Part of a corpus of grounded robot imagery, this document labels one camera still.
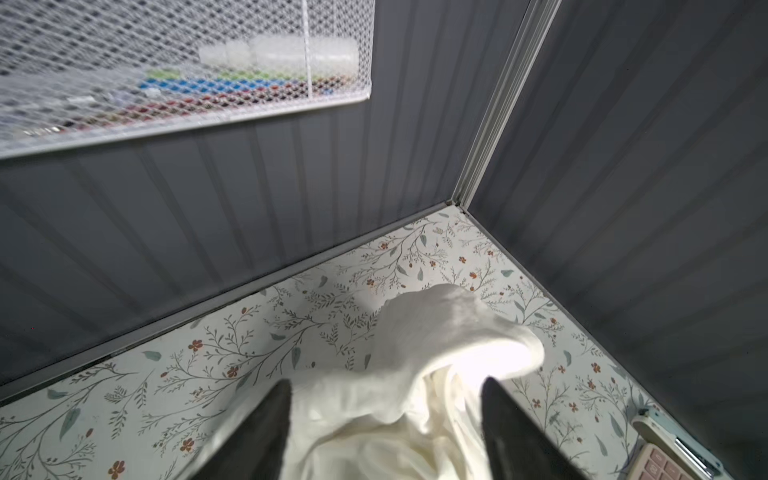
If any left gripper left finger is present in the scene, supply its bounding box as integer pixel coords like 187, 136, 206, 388
187, 380, 292, 479

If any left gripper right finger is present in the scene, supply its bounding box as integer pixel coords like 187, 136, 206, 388
481, 377, 586, 480

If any white printed t shirt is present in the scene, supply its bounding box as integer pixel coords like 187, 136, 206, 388
173, 283, 546, 480

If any pink calculator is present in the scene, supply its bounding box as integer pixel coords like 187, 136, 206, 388
626, 407, 734, 480

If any white wire mesh basket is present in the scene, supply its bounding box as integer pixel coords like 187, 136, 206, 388
1, 1, 376, 159

